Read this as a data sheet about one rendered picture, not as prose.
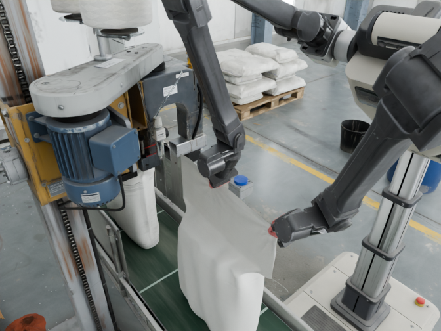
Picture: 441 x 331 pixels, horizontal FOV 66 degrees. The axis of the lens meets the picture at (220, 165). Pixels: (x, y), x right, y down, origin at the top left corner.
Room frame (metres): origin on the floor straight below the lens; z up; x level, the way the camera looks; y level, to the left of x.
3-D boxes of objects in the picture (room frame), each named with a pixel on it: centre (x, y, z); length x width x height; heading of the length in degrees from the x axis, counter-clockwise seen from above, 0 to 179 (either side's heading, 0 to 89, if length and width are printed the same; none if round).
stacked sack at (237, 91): (3.96, -0.32, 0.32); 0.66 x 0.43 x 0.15; 132
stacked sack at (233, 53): (4.26, -0.05, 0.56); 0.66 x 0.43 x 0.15; 128
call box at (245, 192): (1.20, -0.09, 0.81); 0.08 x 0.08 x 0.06; 40
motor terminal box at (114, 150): (0.74, 0.26, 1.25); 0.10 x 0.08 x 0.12; 155
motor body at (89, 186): (0.78, 0.36, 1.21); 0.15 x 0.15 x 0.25
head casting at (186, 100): (1.23, 0.25, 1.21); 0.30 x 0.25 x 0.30; 40
